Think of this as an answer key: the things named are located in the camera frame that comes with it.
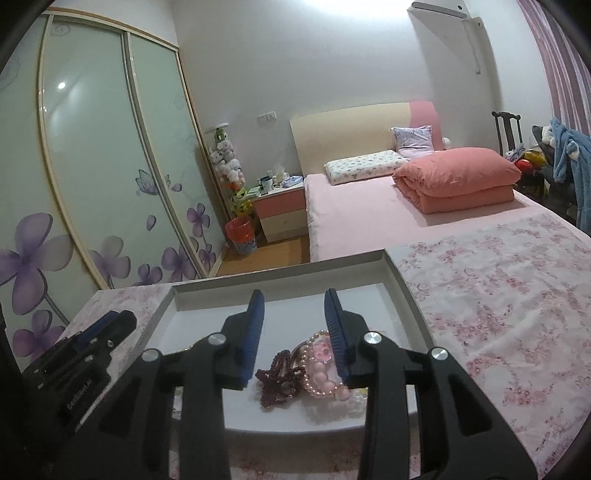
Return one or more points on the blue fleece robe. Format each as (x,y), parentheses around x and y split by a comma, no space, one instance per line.
(579,175)

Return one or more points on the white shallow box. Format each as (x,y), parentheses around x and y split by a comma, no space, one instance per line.
(286,323)

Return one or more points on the tower of plush toys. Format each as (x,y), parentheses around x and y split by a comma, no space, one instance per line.
(226,161)

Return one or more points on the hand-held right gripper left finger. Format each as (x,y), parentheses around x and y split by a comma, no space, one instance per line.
(256,341)

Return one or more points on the white pipe cover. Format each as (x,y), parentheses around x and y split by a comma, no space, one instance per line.
(475,46)

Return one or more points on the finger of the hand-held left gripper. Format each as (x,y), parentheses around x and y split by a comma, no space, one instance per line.
(99,325)
(122,325)

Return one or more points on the blue cloth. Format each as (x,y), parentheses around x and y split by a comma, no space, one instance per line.
(293,181)

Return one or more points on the sliding wardrobe with purple flowers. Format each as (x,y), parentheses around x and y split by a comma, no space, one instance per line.
(92,152)

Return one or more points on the pink curtain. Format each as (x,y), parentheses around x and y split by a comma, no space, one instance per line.
(563,69)

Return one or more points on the white patterned pillow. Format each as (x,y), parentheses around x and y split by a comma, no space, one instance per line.
(364,166)

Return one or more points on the dark wooden chair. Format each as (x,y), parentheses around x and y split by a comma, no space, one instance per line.
(505,134)

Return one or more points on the white wall outlet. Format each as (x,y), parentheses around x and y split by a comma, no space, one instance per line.
(266,116)

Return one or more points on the folded salmon pink quilt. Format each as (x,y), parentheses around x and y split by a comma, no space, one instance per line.
(457,180)

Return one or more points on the red and yellow toys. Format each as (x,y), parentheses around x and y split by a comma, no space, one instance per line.
(528,160)

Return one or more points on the lilac floral pillow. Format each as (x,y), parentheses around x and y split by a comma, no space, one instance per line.
(413,138)

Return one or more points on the pink and beige nightstand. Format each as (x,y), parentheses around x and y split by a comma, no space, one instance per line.
(281,217)

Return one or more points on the bed with pink sheet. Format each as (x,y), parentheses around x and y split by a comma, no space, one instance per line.
(360,217)

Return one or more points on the pink floral blanket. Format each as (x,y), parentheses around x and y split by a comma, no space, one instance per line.
(485,300)

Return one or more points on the beige and pink headboard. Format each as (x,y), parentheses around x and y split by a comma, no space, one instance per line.
(341,134)

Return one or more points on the trash bin with red bag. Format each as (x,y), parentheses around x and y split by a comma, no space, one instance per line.
(241,235)

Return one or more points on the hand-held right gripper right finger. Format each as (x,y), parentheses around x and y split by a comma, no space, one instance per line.
(334,341)

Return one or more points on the black chair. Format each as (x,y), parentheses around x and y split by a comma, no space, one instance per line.
(561,194)

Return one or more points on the white air conditioner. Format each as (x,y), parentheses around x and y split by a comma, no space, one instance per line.
(438,8)

